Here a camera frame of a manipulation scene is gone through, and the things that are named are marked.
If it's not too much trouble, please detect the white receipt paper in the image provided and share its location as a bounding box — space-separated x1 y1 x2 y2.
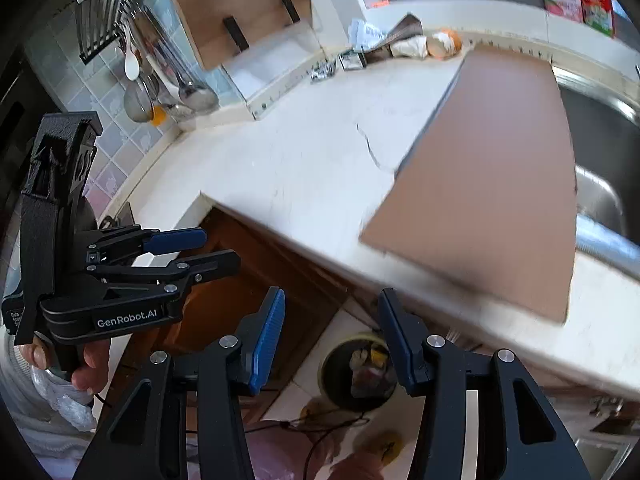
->
348 18 389 54

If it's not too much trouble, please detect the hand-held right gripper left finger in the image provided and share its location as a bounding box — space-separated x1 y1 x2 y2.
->
72 286 287 480

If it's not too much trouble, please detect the wooden cutting board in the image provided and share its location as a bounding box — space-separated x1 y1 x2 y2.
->
162 0 313 72

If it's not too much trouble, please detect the white plastic spoon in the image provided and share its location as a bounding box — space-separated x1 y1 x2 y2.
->
122 20 141 82

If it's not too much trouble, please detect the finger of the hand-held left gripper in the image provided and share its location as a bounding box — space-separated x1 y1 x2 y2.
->
92 249 242 295
85 225 208 266

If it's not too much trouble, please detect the metal wall rack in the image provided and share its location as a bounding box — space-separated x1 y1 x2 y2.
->
72 0 147 66

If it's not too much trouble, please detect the person's left hand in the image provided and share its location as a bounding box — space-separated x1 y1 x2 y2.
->
19 332 111 395

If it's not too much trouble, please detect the yellow rimmed trash bin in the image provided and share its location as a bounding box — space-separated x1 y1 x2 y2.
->
317 330 401 411

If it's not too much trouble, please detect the person's right leg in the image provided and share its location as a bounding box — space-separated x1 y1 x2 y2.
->
320 452 416 480

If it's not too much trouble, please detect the metal strainer ladle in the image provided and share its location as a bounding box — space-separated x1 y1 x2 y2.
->
123 10 156 124

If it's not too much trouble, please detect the red green package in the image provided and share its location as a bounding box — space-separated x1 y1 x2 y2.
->
578 0 615 39

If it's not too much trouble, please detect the white crumpled paper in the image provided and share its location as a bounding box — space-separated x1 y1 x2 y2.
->
390 35 429 59

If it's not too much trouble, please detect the small silver packet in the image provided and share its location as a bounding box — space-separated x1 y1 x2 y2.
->
310 59 337 83

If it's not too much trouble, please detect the brown paper wrapper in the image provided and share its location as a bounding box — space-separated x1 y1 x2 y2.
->
367 14 424 56

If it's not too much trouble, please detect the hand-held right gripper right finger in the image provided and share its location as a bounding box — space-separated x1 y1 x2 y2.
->
377 287 593 480

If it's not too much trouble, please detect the brown cardboard sheet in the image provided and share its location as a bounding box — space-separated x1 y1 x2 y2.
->
359 44 578 325

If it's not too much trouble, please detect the wooden cabinet door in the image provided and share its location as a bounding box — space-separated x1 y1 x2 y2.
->
105 207 351 426

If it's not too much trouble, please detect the orange white wrapper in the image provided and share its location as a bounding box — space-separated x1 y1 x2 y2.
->
427 29 464 58

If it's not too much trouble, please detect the stainless steel sink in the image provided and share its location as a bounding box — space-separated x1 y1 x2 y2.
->
550 65 640 281

